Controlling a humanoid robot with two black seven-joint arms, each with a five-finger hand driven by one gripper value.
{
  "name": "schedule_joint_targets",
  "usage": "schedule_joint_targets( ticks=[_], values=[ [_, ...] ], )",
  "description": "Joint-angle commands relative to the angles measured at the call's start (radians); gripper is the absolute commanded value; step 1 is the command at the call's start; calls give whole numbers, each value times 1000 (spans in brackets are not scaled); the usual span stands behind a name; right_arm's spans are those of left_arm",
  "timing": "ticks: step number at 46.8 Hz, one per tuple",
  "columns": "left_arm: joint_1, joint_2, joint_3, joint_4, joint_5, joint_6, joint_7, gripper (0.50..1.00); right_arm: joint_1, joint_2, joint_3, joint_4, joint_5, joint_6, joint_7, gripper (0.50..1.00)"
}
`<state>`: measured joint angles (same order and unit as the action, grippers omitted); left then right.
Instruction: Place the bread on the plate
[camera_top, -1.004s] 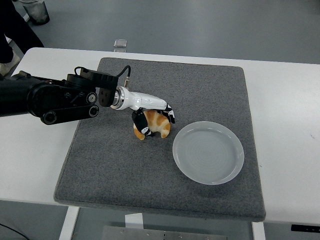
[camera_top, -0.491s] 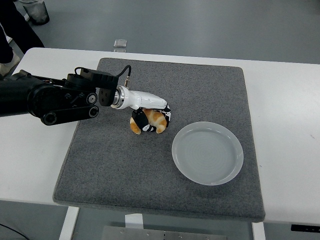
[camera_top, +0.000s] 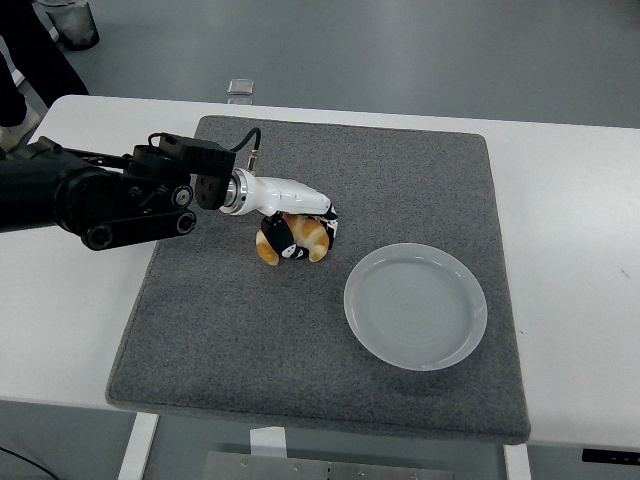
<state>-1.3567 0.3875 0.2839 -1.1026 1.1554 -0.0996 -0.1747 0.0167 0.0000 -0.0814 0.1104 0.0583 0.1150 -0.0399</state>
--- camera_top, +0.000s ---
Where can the black table control panel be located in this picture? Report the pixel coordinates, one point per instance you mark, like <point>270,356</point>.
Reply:
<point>610,455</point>

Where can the dark mesh waste bin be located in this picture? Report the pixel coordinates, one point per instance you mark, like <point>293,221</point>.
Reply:
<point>72,22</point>

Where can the round grey plate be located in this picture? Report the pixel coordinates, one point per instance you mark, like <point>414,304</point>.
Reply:
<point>416,306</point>

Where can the golden croissant bread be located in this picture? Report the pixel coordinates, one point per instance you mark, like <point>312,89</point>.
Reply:
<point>311,234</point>

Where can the white-black robot hand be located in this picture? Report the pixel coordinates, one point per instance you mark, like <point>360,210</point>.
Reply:
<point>285,197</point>

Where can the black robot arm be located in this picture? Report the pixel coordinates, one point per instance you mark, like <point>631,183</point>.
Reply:
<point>75,195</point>

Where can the person's legs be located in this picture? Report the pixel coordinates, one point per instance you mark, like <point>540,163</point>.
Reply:
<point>30,60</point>

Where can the silver floor socket lid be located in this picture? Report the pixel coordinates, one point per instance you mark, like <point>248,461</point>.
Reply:
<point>241,86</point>

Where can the white table bracket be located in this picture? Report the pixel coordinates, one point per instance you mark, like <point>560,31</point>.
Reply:
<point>267,442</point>

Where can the grey felt mat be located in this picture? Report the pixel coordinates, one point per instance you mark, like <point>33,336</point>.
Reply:
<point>300,325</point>

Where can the white table leg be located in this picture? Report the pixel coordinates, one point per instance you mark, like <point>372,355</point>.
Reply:
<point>137,445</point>
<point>517,462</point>

